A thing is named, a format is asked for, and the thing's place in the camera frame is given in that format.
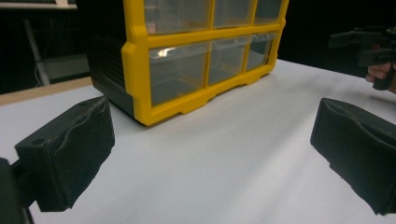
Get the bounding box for white shelf board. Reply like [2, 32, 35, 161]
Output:
[0, 0, 78, 11]

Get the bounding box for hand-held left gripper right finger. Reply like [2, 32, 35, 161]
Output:
[309, 97, 396, 217]

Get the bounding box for yellow black drawer cabinet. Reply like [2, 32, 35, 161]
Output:
[86, 0, 290, 127]

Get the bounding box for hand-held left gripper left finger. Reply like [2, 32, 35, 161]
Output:
[11, 95, 116, 213]

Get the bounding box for grey metal stand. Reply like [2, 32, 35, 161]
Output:
[21, 18, 92, 87]

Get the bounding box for wooden table edge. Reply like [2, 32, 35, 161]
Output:
[0, 76, 93, 107]

